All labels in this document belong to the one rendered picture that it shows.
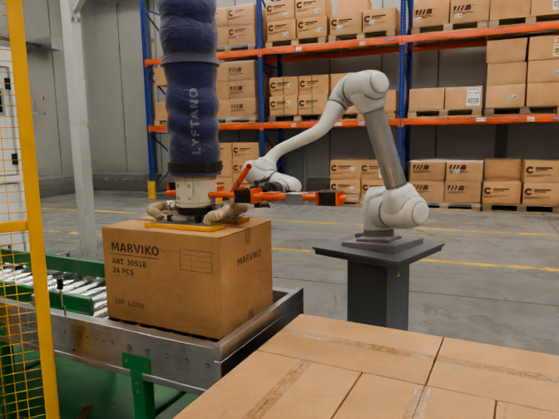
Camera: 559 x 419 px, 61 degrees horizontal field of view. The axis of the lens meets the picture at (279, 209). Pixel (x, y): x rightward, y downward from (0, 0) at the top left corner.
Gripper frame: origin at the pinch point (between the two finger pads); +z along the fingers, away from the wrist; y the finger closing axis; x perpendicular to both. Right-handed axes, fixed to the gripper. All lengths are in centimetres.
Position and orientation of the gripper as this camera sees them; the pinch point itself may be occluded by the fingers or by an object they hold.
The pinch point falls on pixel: (250, 194)
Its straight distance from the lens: 190.4
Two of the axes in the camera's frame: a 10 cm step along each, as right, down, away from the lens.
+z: -4.5, 1.2, -8.8
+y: 0.1, 9.9, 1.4
